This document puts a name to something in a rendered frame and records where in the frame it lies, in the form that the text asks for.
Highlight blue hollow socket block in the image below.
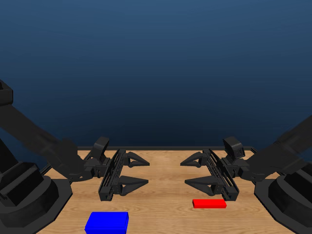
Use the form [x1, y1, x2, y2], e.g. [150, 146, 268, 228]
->
[84, 211, 129, 234]

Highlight thin red peg bar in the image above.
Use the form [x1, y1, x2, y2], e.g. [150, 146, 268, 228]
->
[192, 199, 227, 209]

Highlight black table frame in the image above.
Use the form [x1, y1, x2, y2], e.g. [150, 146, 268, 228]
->
[40, 145, 259, 176]

